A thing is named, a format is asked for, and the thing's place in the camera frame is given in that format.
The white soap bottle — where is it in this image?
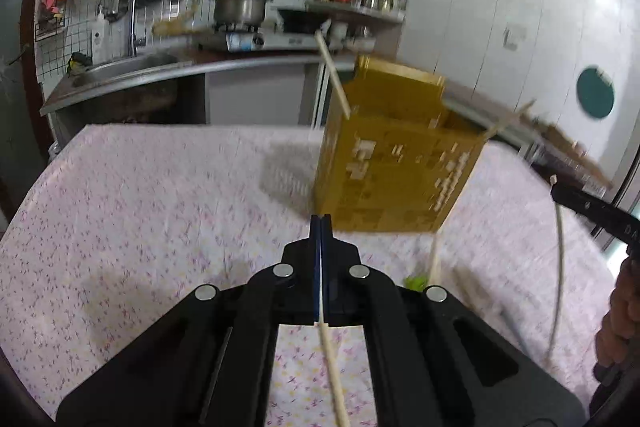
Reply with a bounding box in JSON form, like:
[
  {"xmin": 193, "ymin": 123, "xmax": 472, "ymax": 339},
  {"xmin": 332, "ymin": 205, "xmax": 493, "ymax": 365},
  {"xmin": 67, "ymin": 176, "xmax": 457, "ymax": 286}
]
[{"xmin": 89, "ymin": 6, "xmax": 109, "ymax": 64}]

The brown framed door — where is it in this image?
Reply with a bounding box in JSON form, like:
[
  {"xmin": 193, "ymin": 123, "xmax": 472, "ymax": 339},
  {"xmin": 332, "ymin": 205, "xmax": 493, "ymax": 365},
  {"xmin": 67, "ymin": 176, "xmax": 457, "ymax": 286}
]
[{"xmin": 18, "ymin": 0, "xmax": 67, "ymax": 142}]

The black wok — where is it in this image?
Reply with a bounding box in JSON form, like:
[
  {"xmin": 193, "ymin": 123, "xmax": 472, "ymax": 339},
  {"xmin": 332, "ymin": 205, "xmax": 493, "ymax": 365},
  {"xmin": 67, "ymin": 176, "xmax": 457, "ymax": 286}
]
[{"xmin": 270, "ymin": 5, "xmax": 334, "ymax": 33}]

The kitchen counter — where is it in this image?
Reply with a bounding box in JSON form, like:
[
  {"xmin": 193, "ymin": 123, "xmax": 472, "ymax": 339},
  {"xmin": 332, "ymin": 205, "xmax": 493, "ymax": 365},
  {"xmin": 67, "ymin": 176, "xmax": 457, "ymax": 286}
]
[{"xmin": 39, "ymin": 51, "xmax": 357, "ymax": 126}]

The yellow perforated utensil holder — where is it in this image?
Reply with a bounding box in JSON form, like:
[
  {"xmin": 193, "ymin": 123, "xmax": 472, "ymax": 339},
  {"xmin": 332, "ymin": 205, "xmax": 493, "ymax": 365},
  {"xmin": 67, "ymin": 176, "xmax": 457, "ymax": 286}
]
[{"xmin": 314, "ymin": 55, "xmax": 489, "ymax": 236}]

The person's right hand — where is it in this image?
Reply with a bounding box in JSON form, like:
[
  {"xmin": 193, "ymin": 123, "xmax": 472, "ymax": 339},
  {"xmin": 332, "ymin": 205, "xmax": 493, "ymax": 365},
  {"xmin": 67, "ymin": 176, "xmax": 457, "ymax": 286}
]
[{"xmin": 592, "ymin": 257, "xmax": 640, "ymax": 375}]

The steel sink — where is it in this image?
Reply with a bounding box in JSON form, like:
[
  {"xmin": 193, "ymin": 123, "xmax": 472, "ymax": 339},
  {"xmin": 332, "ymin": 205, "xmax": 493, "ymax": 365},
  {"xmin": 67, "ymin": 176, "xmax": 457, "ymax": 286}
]
[{"xmin": 69, "ymin": 54, "xmax": 194, "ymax": 90}]

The side counter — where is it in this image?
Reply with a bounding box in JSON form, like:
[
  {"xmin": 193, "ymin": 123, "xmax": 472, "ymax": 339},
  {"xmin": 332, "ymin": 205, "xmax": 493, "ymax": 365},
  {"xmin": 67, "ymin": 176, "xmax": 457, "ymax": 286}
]
[{"xmin": 444, "ymin": 81, "xmax": 614, "ymax": 190}]

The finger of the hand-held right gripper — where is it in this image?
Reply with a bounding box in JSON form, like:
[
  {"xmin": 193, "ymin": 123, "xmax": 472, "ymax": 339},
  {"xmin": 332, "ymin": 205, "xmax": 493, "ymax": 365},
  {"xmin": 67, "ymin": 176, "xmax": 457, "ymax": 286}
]
[{"xmin": 550, "ymin": 183, "xmax": 640, "ymax": 254}]

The teal round board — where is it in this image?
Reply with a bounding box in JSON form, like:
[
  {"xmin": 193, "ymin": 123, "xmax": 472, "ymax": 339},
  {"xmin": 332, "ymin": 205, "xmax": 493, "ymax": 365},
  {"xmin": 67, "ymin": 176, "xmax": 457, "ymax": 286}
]
[{"xmin": 575, "ymin": 65, "xmax": 616, "ymax": 120}]

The dark scrubbing pad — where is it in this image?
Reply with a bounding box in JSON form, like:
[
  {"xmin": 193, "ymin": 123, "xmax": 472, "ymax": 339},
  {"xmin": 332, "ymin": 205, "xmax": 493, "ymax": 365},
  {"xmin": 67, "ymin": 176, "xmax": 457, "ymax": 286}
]
[{"xmin": 67, "ymin": 52, "xmax": 92, "ymax": 76}]

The floral tablecloth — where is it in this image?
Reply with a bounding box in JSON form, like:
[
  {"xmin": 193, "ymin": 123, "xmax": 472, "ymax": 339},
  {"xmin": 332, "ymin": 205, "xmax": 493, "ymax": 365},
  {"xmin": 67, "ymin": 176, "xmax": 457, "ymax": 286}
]
[{"xmin": 0, "ymin": 124, "xmax": 622, "ymax": 427}]

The steel cooking pot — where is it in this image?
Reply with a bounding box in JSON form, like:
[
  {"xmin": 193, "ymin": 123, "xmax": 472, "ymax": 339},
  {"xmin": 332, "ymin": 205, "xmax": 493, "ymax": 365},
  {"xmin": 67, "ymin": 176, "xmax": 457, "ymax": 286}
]
[{"xmin": 207, "ymin": 0, "xmax": 291, "ymax": 26}]

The steel gas stove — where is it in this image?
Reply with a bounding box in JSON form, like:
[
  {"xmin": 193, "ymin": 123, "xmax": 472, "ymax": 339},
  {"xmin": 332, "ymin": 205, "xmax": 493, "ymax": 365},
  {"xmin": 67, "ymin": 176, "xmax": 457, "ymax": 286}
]
[{"xmin": 192, "ymin": 23, "xmax": 347, "ymax": 54}]

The yellow hose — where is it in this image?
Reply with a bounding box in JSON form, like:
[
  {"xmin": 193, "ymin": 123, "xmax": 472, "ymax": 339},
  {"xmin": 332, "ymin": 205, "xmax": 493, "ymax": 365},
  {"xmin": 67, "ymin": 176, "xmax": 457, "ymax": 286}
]
[{"xmin": 150, "ymin": 0, "xmax": 211, "ymax": 37}]

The white wire grid panel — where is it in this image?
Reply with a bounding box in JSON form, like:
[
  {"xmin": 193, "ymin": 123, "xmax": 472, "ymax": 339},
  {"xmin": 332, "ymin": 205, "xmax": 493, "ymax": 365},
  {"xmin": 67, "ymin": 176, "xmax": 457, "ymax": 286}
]
[{"xmin": 34, "ymin": 0, "xmax": 77, "ymax": 42}]

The white wall socket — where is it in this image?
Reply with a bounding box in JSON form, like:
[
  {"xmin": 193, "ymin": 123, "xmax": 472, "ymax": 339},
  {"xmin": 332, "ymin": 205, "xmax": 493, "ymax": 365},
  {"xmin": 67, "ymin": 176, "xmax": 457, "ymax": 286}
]
[{"xmin": 502, "ymin": 25, "xmax": 529, "ymax": 53}]

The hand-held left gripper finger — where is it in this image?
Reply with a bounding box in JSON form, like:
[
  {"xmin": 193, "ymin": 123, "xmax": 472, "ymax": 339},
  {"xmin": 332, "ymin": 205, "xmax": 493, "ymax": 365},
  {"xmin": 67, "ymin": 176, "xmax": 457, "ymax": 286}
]
[
  {"xmin": 320, "ymin": 214, "xmax": 587, "ymax": 427},
  {"xmin": 56, "ymin": 214, "xmax": 321, "ymax": 427}
]

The wooden chopstick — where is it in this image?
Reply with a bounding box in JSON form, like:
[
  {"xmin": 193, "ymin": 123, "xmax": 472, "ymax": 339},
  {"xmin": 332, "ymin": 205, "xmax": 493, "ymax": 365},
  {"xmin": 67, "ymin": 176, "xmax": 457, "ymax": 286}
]
[
  {"xmin": 314, "ymin": 30, "xmax": 353, "ymax": 118},
  {"xmin": 482, "ymin": 101, "xmax": 536, "ymax": 140},
  {"xmin": 546, "ymin": 174, "xmax": 567, "ymax": 358},
  {"xmin": 317, "ymin": 321, "xmax": 350, "ymax": 427},
  {"xmin": 428, "ymin": 231, "xmax": 444, "ymax": 289}
]

